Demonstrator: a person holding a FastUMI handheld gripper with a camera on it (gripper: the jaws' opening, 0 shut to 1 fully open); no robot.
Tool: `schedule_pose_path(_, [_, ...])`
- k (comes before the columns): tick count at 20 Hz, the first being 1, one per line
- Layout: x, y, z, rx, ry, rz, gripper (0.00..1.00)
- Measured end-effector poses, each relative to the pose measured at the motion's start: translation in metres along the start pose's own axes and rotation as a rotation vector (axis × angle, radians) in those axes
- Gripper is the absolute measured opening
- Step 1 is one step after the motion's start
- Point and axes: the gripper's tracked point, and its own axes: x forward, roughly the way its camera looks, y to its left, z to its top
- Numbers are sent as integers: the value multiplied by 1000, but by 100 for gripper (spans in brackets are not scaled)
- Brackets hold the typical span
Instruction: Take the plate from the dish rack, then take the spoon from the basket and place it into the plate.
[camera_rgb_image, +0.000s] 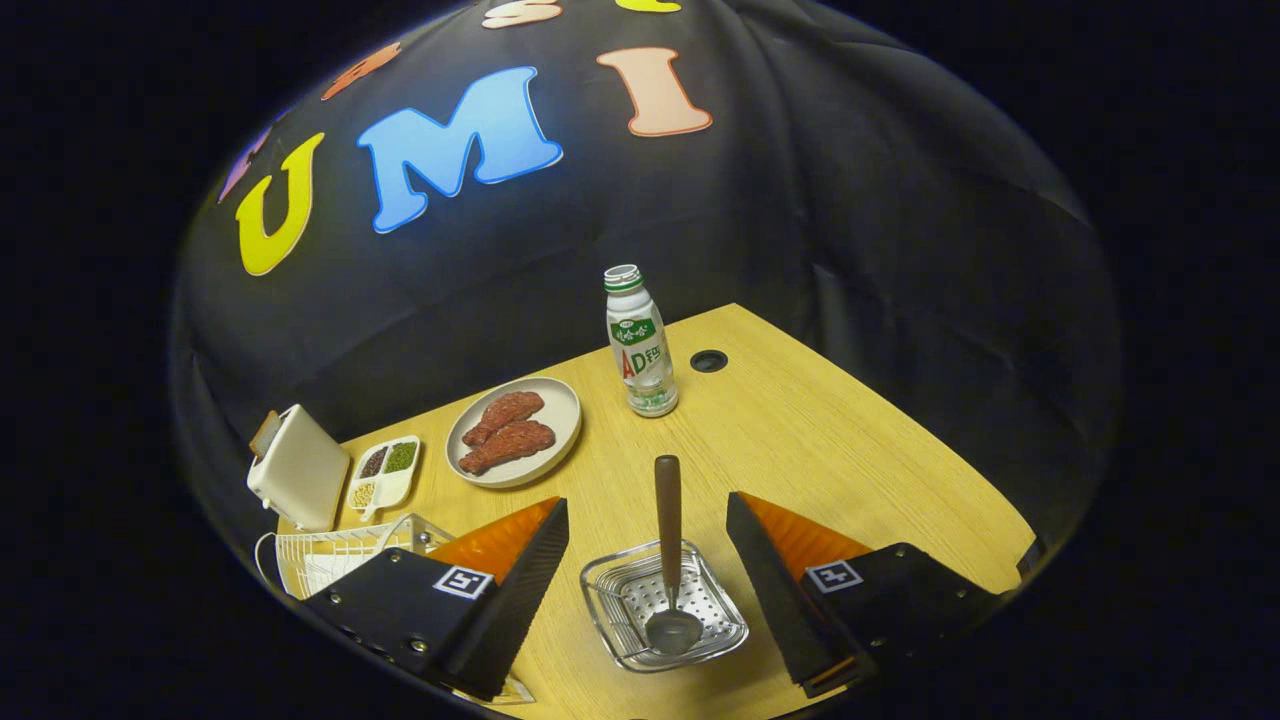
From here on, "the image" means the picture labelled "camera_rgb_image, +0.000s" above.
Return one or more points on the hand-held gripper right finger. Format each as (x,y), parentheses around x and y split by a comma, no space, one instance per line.
(790,610)

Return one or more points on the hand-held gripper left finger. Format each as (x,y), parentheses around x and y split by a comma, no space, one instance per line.
(500,620)

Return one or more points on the grey plate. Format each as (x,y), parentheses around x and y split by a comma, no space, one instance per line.
(562,415)

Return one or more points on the white divided bean tray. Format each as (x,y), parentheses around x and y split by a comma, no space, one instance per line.
(390,487)

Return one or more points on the red meat piece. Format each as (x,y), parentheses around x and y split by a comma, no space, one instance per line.
(505,412)
(510,445)

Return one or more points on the white toaster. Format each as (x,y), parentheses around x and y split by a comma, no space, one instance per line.
(300,470)

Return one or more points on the white green drink bottle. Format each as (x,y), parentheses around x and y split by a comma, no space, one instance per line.
(640,350)

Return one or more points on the brown toast slice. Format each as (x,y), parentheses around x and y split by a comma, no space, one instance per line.
(263,435)

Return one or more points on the black backdrop cloth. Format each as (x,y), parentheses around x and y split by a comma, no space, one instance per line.
(850,200)

